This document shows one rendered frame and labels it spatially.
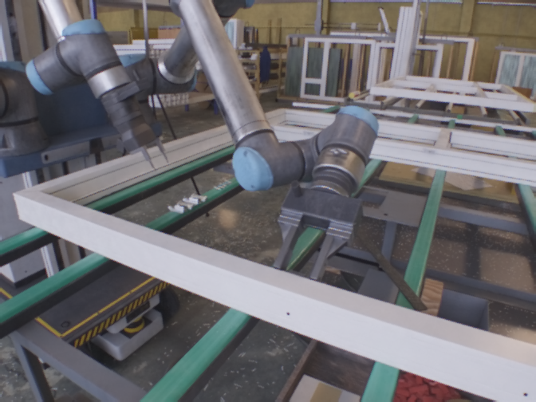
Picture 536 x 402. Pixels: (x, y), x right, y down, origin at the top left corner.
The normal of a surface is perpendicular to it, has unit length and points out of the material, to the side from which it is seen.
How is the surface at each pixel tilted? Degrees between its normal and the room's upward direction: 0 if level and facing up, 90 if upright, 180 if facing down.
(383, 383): 0
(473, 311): 90
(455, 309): 90
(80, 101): 90
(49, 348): 0
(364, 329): 90
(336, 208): 35
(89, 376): 0
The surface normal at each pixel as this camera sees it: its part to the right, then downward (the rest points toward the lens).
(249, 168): -0.80, 0.27
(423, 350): -0.48, 0.33
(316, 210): -0.25, -0.56
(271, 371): 0.02, -0.92
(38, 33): 0.86, 0.22
